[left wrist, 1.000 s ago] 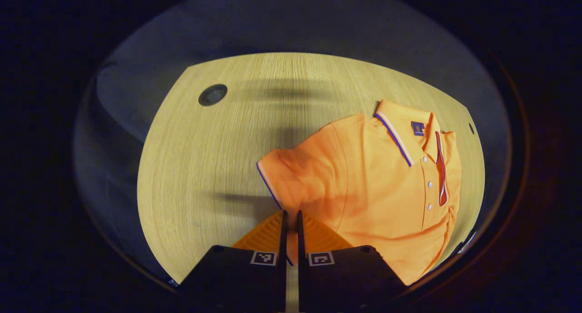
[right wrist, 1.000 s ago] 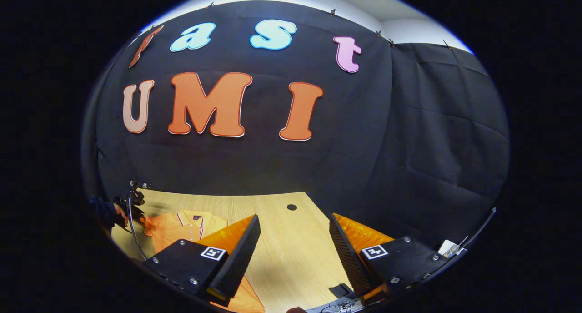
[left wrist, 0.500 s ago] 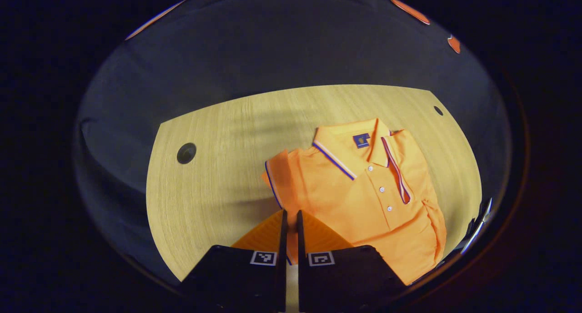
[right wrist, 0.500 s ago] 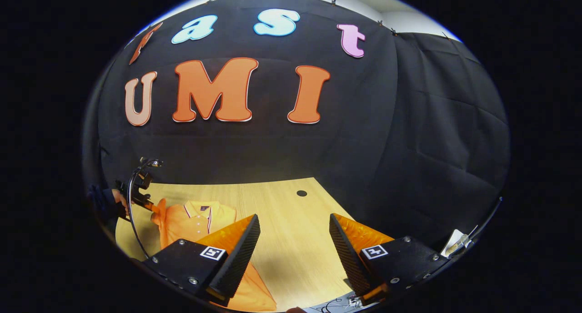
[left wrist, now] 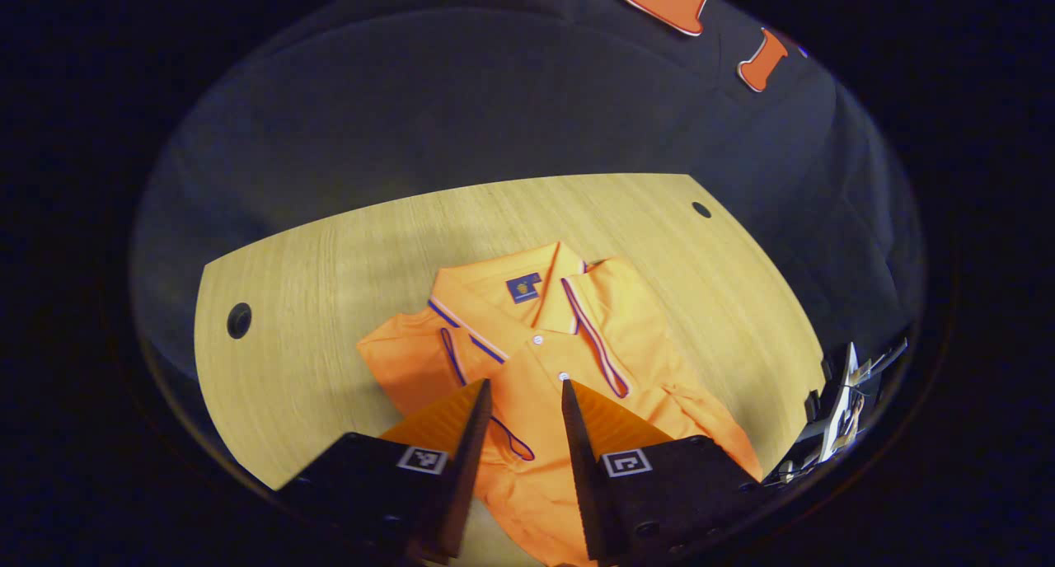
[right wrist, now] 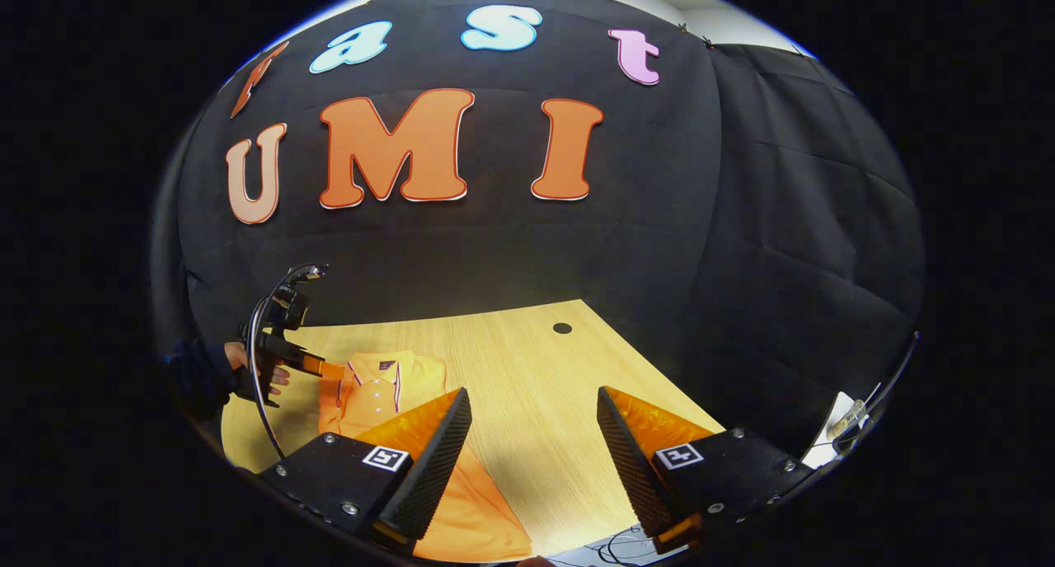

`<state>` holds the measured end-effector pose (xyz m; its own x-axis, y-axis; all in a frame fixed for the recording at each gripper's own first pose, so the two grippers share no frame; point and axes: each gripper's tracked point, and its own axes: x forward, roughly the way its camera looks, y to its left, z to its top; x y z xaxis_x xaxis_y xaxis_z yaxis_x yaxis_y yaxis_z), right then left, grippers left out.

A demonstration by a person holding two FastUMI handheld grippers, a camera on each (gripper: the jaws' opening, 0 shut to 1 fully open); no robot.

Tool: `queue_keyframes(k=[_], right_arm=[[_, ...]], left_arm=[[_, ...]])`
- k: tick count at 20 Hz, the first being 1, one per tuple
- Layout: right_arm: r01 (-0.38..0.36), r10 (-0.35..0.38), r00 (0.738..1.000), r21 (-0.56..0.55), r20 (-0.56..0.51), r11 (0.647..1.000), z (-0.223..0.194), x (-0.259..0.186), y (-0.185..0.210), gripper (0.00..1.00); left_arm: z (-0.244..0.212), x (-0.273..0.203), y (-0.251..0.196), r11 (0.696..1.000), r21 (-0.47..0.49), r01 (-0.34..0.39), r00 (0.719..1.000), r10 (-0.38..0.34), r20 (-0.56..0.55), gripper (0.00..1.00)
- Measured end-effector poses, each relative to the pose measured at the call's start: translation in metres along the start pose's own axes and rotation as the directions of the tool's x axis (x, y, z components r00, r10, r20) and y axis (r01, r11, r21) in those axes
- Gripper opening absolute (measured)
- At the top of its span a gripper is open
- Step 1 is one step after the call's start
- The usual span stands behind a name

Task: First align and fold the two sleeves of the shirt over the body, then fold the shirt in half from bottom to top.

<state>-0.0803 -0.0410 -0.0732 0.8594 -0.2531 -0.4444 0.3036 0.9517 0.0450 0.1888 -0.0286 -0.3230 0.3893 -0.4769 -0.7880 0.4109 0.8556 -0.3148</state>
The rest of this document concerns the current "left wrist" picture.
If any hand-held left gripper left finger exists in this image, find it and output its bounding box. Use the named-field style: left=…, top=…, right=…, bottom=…
left=274, top=377, right=494, bottom=566

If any orange T-shirt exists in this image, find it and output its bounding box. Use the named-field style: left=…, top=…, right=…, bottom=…
left=356, top=240, right=763, bottom=567

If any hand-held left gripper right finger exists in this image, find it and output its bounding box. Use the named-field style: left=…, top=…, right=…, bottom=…
left=560, top=377, right=771, bottom=566

